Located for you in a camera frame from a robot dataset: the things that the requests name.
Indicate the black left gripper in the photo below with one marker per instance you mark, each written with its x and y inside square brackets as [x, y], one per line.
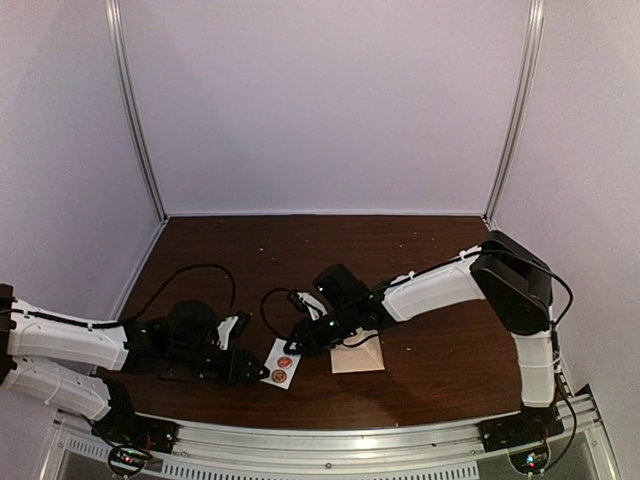
[235, 374]

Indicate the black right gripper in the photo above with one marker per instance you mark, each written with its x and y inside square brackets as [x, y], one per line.
[311, 341]

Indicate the sticker sheet with seals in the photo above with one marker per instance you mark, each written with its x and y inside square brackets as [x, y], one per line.
[281, 366]

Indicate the cream envelope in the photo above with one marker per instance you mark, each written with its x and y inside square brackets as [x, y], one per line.
[367, 357]

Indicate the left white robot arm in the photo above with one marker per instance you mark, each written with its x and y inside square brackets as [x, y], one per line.
[35, 343]

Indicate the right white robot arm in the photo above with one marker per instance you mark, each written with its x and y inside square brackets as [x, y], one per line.
[516, 284]

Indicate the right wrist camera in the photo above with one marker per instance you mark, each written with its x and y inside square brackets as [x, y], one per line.
[306, 303]

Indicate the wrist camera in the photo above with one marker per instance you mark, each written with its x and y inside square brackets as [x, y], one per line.
[306, 303]
[231, 328]

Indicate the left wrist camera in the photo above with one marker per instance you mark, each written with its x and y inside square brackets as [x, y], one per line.
[231, 328]

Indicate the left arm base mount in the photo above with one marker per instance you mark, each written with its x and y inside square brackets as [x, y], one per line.
[132, 438]

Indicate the front aluminium rail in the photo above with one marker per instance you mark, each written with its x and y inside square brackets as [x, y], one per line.
[452, 450]

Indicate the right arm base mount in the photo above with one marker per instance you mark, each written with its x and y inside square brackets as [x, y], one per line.
[524, 435]

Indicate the left aluminium frame post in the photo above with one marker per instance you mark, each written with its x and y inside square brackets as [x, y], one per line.
[132, 115]

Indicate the aluminium frame post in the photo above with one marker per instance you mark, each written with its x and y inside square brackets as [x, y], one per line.
[527, 71]
[132, 115]

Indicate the right aluminium frame post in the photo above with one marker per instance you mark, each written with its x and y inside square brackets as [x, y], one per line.
[527, 71]

